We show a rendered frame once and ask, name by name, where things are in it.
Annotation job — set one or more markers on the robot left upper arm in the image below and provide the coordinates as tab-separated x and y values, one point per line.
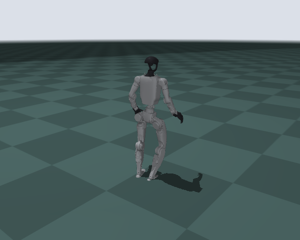
134	87

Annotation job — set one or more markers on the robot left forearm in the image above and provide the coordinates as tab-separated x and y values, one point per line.
133	103

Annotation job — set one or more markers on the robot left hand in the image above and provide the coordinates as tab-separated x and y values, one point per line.
138	110

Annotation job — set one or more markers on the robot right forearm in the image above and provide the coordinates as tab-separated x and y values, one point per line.
171	107

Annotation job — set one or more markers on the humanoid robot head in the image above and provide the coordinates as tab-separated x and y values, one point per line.
150	61

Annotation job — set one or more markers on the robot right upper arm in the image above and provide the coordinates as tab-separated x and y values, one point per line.
164	87

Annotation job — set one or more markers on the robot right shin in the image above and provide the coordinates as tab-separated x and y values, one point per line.
156	163

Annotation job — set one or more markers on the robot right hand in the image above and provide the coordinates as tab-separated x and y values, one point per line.
179	115

